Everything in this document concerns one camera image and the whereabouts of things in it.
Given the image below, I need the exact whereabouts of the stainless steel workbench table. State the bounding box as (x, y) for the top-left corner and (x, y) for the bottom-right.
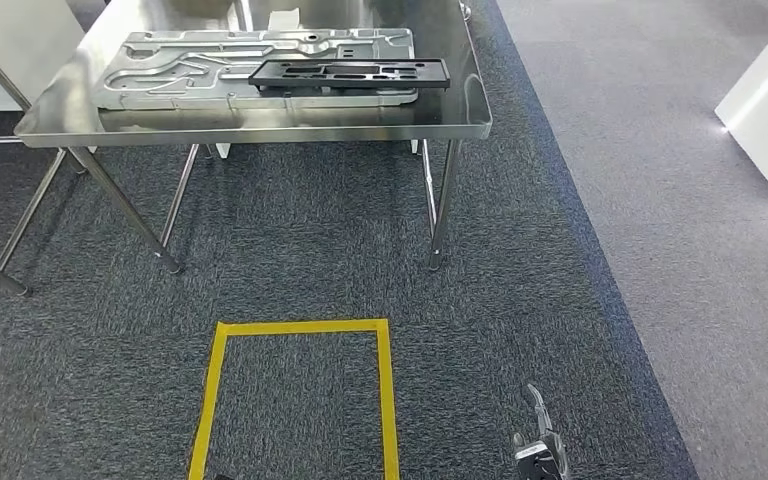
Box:
(14, 0), (493, 274)

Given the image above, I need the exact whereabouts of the black plastic plate part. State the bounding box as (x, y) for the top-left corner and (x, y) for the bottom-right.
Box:
(248, 58), (452, 94)

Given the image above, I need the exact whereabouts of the stamped sheet metal panel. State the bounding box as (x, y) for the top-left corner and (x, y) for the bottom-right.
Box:
(92, 27), (420, 112)

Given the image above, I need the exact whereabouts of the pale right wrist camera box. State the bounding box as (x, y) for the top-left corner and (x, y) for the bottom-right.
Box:
(513, 433), (562, 480)

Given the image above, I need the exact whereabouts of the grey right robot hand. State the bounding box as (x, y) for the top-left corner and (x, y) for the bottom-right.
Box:
(526, 384), (569, 480)

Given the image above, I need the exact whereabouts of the white paper label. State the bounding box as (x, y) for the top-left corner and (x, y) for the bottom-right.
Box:
(267, 7), (301, 32)

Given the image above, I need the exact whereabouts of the yellow floor tape rectangle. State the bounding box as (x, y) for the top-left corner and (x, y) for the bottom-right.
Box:
(187, 319), (402, 480)

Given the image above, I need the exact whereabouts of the white cabinet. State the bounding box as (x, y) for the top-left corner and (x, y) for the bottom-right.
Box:
(0, 0), (87, 113)

